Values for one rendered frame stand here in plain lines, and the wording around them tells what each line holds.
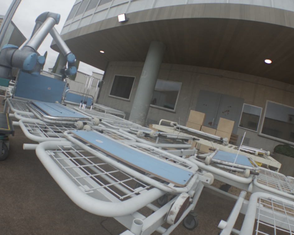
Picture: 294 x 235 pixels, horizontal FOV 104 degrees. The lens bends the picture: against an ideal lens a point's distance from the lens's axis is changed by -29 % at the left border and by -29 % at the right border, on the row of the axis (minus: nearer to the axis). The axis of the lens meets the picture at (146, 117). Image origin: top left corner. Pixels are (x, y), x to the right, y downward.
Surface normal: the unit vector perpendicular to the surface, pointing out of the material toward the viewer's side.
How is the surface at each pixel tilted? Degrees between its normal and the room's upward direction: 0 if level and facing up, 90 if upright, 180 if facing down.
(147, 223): 0
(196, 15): 90
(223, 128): 90
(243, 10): 90
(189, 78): 90
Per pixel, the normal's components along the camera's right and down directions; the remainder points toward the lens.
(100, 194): -0.54, -0.12
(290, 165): -0.49, 0.10
